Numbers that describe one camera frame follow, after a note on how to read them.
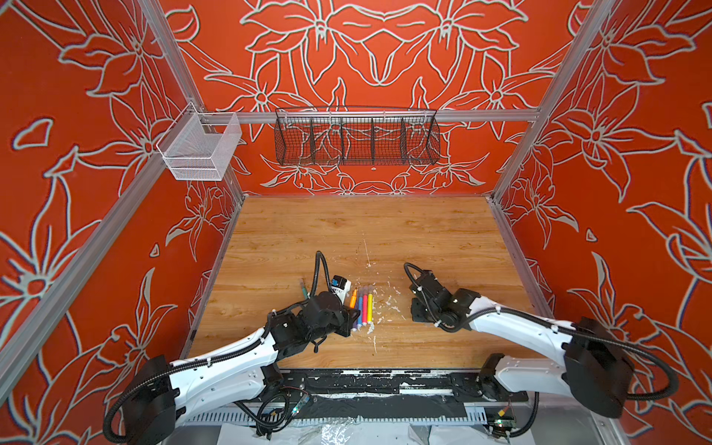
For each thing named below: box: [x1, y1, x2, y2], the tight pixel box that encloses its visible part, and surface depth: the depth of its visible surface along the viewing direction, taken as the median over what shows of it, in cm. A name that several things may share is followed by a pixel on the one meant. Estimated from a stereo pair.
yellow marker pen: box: [367, 286, 374, 325], surface depth 89 cm
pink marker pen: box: [361, 286, 369, 328], surface depth 89 cm
